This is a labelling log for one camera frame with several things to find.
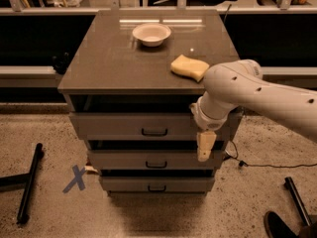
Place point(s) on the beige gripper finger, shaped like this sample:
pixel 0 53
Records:
pixel 205 143

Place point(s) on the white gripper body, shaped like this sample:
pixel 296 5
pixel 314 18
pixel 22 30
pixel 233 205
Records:
pixel 207 122

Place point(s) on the grey top drawer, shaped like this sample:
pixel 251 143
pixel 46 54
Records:
pixel 134 126

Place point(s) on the grey drawer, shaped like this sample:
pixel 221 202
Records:
pixel 134 126
pixel 156 184
pixel 152 160

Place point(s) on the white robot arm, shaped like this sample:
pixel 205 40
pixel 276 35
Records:
pixel 240 83

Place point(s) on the grey drawer cabinet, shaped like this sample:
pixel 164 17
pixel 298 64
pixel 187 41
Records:
pixel 113 72

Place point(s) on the grey middle drawer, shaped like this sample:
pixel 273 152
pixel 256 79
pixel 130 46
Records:
pixel 152 160

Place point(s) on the grey bottom drawer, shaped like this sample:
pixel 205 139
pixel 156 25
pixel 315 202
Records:
pixel 156 184

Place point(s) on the yellow sponge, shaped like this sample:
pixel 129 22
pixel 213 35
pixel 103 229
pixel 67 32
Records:
pixel 193 68

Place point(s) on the white bowl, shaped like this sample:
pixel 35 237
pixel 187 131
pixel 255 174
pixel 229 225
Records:
pixel 151 34

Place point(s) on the black round base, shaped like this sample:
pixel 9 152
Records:
pixel 275 227

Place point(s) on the black stand leg right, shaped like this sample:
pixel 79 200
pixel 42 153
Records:
pixel 305 217

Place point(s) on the black stand leg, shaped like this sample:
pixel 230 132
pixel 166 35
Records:
pixel 25 182
pixel 305 217

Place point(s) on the blue tape cross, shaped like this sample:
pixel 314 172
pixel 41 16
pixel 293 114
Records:
pixel 77 179

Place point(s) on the black stand leg left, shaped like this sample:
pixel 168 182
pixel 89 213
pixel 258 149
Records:
pixel 25 182

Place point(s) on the black clamp on rail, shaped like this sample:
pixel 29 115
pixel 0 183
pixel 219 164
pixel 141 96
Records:
pixel 60 64

